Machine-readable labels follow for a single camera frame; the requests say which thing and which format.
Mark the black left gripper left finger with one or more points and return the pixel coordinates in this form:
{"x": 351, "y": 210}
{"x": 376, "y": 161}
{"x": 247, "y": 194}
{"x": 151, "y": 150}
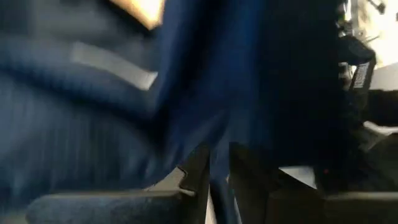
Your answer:
{"x": 109, "y": 208}

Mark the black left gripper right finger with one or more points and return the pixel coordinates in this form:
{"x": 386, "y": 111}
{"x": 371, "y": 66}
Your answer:
{"x": 311, "y": 208}

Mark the navy blue backpack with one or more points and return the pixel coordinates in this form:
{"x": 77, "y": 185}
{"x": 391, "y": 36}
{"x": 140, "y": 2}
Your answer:
{"x": 93, "y": 124}

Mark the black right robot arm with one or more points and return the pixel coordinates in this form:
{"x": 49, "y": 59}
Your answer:
{"x": 360, "y": 74}

